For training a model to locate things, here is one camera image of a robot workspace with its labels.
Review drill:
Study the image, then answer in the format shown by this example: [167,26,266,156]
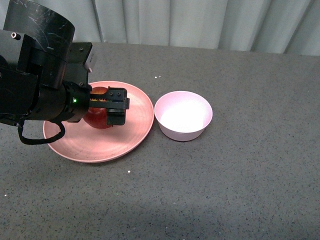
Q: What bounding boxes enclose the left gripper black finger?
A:
[89,87,130,126]

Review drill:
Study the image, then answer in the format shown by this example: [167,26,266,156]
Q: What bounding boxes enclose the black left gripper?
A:
[0,64,92,125]

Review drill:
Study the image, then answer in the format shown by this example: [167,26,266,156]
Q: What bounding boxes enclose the red apple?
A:
[83,86,113,129]

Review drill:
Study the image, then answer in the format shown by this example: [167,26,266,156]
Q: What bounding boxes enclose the pink plate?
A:
[49,81,154,163]

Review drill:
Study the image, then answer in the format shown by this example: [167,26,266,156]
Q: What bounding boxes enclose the pink bowl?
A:
[154,91,213,142]

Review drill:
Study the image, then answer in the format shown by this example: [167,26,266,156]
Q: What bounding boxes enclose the white curtain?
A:
[39,0,320,56]

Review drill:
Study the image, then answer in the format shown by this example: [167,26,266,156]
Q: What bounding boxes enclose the black cable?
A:
[17,120,67,146]

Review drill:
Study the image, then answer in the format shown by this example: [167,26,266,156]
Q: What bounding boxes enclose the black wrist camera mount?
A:
[63,42,96,88]

